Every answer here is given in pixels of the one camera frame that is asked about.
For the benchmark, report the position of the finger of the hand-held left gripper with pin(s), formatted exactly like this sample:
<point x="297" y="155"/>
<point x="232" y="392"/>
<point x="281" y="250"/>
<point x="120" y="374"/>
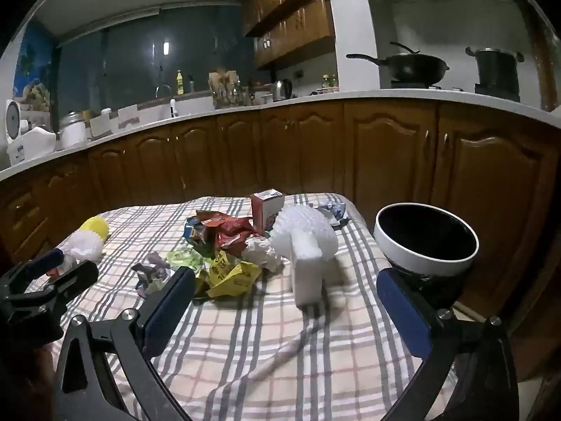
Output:
<point x="65" y="280"/>
<point x="49" y="259"/>

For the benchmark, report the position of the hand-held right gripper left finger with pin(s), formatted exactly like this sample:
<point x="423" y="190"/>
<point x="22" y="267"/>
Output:
<point x="168" y="307"/>

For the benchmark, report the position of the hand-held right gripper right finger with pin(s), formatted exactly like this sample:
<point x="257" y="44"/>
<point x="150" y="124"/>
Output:
<point x="403" y="311"/>

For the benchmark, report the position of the white bin with black liner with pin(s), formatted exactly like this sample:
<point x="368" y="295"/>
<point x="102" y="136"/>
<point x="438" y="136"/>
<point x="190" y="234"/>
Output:
<point x="420" y="263"/>

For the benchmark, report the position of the orange red snack packet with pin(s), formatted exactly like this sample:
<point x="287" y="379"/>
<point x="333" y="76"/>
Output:
<point x="210" y="219"/>

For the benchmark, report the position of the red snack wrapper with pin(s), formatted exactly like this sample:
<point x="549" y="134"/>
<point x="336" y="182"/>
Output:
<point x="234" y="234"/>

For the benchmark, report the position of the white tissue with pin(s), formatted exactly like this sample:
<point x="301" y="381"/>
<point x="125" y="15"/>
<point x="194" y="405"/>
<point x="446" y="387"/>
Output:
<point x="261" y="251"/>

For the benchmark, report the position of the white foam net sleeve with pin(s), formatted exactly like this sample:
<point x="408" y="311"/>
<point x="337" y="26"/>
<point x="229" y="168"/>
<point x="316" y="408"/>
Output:
<point x="302" y="221"/>

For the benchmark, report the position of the crumpled silver wrapper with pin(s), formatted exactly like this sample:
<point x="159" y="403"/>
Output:
<point x="151" y="272"/>

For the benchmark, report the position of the green crumpled wrapper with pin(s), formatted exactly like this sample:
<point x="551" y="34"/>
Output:
<point x="184" y="258"/>

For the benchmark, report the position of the yellow foam fruit net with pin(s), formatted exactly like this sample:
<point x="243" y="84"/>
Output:
<point x="96" y="228"/>

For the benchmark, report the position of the yellow crumpled wrapper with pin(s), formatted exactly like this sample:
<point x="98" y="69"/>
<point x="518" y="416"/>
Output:
<point x="228" y="278"/>

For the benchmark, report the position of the checked tablecloth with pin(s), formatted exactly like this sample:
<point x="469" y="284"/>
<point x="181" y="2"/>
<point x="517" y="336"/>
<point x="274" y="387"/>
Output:
<point x="245" y="346"/>

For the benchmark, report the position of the white foam block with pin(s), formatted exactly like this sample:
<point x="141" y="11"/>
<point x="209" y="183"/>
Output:
<point x="307" y="280"/>

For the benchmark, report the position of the white plastic box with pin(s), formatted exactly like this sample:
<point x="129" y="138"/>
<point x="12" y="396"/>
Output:
<point x="33" y="144"/>

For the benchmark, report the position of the blue white crumpled wrapper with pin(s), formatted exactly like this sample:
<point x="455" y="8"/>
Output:
<point x="331" y="209"/>

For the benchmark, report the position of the white lidded jar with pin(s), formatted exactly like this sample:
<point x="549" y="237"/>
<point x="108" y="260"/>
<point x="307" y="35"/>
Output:
<point x="73" y="133"/>

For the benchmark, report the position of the red carton box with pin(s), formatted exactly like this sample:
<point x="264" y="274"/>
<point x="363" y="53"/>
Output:
<point x="263" y="210"/>

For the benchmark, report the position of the white round appliance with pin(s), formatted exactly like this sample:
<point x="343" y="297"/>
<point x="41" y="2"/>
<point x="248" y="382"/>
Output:
<point x="13" y="117"/>

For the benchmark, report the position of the white storage container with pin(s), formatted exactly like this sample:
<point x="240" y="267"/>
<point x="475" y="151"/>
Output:
<point x="105" y="123"/>
<point x="129" y="117"/>

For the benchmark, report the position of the brown lower cabinets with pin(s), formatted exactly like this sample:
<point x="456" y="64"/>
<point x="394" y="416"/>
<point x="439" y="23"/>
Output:
<point x="394" y="153"/>

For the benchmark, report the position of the brown cabinets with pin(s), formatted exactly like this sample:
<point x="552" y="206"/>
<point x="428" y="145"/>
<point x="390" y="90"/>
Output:
<point x="307" y="22"/>
<point x="394" y="153"/>

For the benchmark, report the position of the white soap bottle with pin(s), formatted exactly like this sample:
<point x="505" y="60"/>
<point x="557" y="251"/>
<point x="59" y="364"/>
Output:
<point x="173" y="108"/>

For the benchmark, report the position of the steel faucet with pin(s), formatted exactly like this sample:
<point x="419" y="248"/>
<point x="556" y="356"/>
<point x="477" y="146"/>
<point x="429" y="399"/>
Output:
<point x="163" y="90"/>

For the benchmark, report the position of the kitchen window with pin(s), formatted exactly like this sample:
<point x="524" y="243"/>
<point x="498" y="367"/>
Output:
<point x="131" y="61"/>

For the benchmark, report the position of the yellow oil bottle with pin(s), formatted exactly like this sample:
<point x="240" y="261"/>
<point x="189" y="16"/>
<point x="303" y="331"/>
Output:
<point x="179" y="84"/>

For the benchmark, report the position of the wooden utensil rack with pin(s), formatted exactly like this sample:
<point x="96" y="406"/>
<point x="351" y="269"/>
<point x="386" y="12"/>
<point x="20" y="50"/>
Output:
<point x="223" y="92"/>

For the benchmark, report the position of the gas stove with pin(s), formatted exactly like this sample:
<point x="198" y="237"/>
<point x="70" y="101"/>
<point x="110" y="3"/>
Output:
<point x="412" y="84"/>

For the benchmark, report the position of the green bottles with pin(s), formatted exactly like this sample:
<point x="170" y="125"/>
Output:
<point x="329" y="81"/>

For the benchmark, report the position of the steel kettle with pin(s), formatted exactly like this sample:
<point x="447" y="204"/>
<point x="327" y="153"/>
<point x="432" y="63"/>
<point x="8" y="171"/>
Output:
<point x="280" y="91"/>

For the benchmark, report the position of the black wok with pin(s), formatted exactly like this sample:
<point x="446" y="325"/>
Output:
<point x="412" y="68"/>

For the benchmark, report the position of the black stock pot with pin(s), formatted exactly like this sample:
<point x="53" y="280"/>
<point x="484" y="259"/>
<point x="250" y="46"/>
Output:
<point x="497" y="72"/>

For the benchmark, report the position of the brown upper cabinets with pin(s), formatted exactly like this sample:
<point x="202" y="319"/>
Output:
<point x="307" y="22"/>

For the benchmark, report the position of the blue wall poster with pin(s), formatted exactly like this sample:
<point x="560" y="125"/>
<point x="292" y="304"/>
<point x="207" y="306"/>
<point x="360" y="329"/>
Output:
<point x="33" y="74"/>

